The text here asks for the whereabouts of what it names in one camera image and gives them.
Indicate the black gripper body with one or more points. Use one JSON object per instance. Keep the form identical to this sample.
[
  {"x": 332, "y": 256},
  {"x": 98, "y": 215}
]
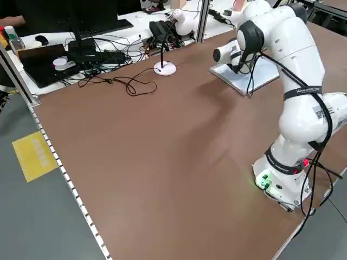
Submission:
[{"x": 238, "y": 67}]

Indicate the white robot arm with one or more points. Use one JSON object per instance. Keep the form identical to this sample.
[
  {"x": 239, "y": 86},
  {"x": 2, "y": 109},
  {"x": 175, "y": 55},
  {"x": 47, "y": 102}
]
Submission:
[{"x": 295, "y": 48}]

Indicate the person's forearm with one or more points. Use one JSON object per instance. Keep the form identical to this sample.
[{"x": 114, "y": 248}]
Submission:
[{"x": 11, "y": 21}]

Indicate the silver framed whiteboard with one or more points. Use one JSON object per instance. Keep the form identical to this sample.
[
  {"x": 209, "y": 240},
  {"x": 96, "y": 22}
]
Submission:
[{"x": 260, "y": 75}]

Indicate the black power strip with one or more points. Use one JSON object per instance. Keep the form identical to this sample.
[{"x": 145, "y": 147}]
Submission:
[{"x": 217, "y": 15}]

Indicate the white desk lamp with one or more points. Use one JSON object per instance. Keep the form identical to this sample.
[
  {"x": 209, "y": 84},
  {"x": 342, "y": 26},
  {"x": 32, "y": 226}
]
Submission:
[{"x": 187, "y": 23}]

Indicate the black finned power supply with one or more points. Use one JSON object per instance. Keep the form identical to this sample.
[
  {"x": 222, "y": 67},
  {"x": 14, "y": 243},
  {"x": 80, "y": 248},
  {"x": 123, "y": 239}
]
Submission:
[{"x": 160, "y": 28}]

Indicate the black keyboard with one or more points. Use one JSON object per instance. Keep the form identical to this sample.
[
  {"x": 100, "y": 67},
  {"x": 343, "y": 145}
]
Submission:
[{"x": 116, "y": 25}]

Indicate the black computer monitor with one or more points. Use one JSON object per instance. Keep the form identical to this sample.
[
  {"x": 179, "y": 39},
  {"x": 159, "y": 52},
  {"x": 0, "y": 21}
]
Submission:
[{"x": 81, "y": 16}]

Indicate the white round puck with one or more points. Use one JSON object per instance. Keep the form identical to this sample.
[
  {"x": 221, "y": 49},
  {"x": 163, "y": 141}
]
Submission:
[{"x": 61, "y": 62}]

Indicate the black laptop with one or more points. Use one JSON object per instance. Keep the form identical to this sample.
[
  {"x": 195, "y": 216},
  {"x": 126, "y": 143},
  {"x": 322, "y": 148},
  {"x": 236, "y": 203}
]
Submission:
[{"x": 40, "y": 67}]

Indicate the black computer mouse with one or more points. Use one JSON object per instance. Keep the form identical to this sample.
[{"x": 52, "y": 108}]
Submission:
[{"x": 42, "y": 40}]

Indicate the yellow floor sign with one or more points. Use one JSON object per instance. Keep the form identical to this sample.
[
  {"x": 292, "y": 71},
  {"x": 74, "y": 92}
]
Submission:
[{"x": 33, "y": 157}]

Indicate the clear bottle white cap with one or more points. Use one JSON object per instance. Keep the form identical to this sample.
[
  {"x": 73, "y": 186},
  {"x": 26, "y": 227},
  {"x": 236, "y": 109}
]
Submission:
[{"x": 15, "y": 40}]

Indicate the aluminium frame post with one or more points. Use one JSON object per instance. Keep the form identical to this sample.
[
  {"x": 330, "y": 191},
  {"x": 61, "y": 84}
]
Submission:
[
  {"x": 19, "y": 81},
  {"x": 203, "y": 21}
]

